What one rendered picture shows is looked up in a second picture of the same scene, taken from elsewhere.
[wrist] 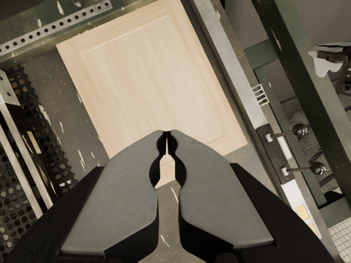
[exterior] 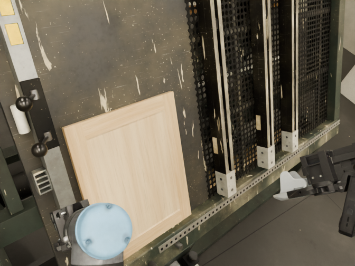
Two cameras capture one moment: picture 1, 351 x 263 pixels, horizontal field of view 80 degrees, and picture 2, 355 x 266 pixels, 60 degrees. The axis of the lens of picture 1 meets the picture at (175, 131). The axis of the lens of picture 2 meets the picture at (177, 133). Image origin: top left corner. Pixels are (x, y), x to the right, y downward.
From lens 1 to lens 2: 0.70 m
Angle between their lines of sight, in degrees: 45
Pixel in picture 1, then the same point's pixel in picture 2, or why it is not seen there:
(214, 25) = not seen: hidden behind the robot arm
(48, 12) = (193, 236)
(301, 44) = not seen: outside the picture
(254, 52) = (24, 228)
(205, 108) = (100, 168)
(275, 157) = (43, 111)
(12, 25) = (211, 223)
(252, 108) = (57, 168)
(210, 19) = not seen: hidden behind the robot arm
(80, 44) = (178, 216)
